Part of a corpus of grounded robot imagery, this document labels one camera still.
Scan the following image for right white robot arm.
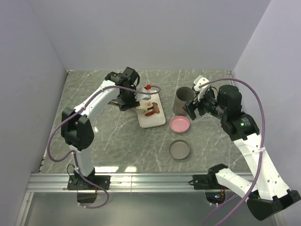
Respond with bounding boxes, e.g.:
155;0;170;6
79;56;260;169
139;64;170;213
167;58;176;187
184;85;301;221

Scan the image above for aluminium rail frame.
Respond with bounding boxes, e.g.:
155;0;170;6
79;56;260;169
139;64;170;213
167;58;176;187
25;171;276;194

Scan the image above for pink round lid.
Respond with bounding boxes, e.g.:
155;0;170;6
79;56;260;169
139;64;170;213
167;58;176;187
169;116;190;134

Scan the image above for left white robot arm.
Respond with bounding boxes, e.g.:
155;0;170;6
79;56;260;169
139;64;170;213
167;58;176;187
61;67;140;189

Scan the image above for grey round lid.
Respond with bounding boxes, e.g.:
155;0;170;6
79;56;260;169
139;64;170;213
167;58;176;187
169;139;190;160

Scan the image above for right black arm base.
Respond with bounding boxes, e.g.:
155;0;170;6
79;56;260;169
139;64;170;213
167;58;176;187
189;173;223;190

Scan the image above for white rectangular plate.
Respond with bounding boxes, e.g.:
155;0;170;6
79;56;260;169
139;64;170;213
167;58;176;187
137;94;166;129

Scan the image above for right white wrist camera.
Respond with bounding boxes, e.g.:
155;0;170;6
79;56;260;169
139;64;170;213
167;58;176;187
192;75;210;101

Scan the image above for grey cylindrical container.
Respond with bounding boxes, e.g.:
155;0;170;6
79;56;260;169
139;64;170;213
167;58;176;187
172;87;195;116

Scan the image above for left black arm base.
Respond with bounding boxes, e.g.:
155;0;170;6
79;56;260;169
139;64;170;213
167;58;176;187
67;175;111;190

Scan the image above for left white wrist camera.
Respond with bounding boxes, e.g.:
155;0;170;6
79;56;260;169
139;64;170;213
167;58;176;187
135;87;151;102

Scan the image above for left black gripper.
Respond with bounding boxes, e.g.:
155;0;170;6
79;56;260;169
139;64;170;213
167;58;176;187
117;86;140;111

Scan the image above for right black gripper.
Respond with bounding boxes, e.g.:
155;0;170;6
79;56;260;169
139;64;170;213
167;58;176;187
182;88;227;120

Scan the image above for red-brown meat piece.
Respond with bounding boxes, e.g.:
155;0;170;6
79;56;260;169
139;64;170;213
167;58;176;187
145;111;156;117

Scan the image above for brown sausage piece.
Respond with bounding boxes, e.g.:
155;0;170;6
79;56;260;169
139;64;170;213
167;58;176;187
152;102;160;113

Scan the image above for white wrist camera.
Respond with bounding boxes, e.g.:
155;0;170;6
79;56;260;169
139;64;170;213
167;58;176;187
192;75;210;101
135;87;151;102

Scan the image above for metal food tongs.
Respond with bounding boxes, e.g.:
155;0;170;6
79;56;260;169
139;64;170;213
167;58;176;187
108;99;119;106

